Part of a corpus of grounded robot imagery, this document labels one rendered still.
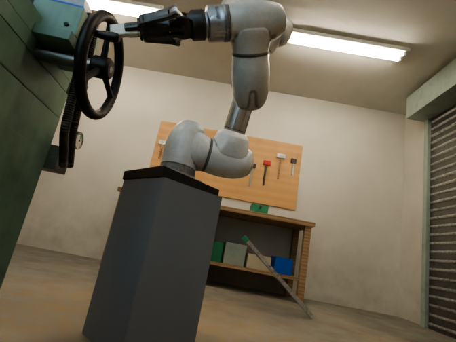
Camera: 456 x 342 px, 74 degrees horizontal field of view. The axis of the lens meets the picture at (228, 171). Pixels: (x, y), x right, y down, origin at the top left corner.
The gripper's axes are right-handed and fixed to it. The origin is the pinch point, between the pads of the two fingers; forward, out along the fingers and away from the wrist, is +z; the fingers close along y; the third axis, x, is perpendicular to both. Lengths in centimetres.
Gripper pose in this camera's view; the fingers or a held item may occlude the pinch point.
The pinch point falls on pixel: (125, 30)
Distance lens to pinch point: 87.6
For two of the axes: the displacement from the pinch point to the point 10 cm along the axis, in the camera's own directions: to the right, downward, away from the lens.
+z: -9.8, 1.3, -1.3
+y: 1.0, -2.3, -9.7
